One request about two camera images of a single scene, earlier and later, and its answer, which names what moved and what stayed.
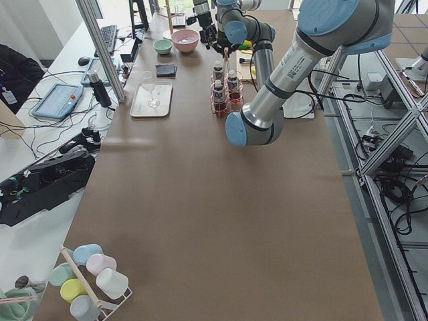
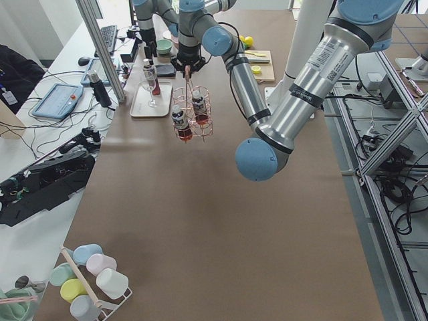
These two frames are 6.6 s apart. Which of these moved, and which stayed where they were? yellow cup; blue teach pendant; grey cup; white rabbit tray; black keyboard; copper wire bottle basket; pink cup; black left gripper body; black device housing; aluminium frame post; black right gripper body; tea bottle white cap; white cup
Moved: tea bottle white cap; copper wire bottle basket; black right gripper body; black left gripper body
Stayed: pink cup; blue teach pendant; aluminium frame post; white cup; black device housing; grey cup; black keyboard; yellow cup; white rabbit tray
